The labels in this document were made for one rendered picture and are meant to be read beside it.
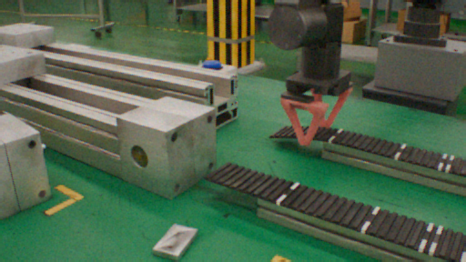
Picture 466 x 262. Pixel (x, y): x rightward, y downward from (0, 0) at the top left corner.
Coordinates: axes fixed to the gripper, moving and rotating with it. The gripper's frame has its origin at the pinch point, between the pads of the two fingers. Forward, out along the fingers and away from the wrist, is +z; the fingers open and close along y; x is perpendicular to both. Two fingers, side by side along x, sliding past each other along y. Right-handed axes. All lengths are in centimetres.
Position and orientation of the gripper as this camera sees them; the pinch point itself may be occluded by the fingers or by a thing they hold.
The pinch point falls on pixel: (315, 131)
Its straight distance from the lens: 68.9
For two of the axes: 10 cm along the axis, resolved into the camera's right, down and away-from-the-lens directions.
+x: 8.3, 2.2, -5.2
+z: 0.0, 9.2, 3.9
